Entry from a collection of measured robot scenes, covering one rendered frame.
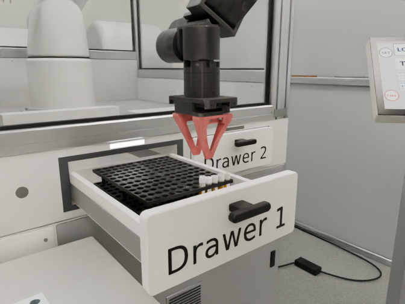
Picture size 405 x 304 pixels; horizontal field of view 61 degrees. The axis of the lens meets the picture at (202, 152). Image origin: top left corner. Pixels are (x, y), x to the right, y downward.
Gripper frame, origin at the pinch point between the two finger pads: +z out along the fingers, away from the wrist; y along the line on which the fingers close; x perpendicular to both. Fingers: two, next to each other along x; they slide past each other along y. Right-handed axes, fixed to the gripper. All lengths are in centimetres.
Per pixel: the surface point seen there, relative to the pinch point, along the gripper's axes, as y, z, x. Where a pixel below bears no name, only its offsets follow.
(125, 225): 0.3, 8.5, -14.6
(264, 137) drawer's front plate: -21.8, 6.5, 40.2
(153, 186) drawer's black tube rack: -5.3, 6.1, -6.4
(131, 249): 2.3, 11.4, -14.9
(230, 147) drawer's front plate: -21.8, 7.3, 26.9
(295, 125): -98, 26, 158
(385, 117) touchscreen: -3, 2, 73
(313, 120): -84, 21, 158
